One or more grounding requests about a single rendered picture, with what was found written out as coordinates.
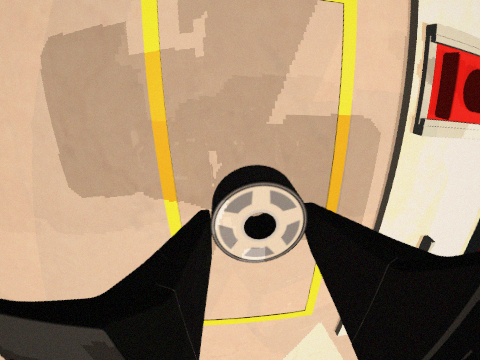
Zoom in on yellow rectangular outline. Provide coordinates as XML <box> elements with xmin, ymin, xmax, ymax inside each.
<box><xmin>141</xmin><ymin>0</ymin><xmax>357</xmax><ymax>325</ymax></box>

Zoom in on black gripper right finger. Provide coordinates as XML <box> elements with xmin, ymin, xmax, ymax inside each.
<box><xmin>304</xmin><ymin>203</ymin><xmax>480</xmax><ymax>360</ymax></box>

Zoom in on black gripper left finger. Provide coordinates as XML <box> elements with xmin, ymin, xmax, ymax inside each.
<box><xmin>0</xmin><ymin>209</ymin><xmax>212</xmax><ymax>360</ymax></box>

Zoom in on black wheel with beige hub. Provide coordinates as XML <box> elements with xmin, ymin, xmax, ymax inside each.
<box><xmin>211</xmin><ymin>164</ymin><xmax>307</xmax><ymax>263</ymax></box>

